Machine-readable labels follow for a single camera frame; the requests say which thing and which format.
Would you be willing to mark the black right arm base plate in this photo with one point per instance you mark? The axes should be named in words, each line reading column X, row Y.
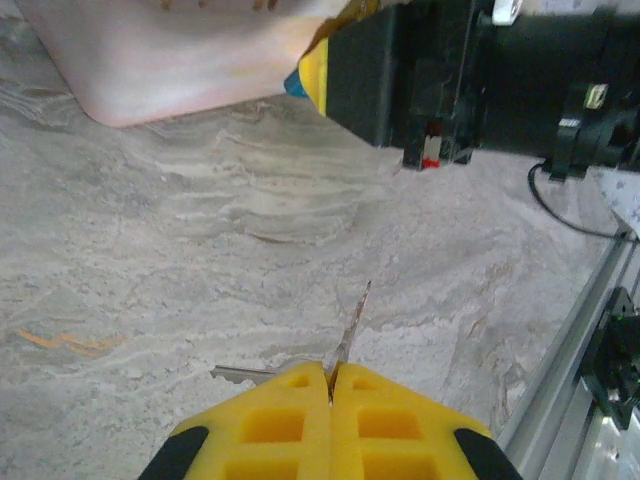
column 615, row 360

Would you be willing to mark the thin metal utensil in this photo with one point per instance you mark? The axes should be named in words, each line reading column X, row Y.
column 352, row 330

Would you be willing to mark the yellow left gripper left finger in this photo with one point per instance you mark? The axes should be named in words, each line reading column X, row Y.
column 270, row 430

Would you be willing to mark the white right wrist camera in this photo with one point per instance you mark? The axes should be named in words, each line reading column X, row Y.
column 507, row 11

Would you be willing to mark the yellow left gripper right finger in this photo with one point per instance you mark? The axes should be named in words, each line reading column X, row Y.
column 395, row 430

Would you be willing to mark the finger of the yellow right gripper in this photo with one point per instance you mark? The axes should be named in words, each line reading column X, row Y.
column 316, row 75
column 357, row 15

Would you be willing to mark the wide aluminium front beam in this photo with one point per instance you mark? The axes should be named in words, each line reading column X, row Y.
column 600, row 450

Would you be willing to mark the pink storybook tin box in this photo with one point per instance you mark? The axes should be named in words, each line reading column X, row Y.
column 175, row 60

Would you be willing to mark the narrow aluminium table edge rail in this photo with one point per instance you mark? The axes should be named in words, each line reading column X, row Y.
column 565, row 360

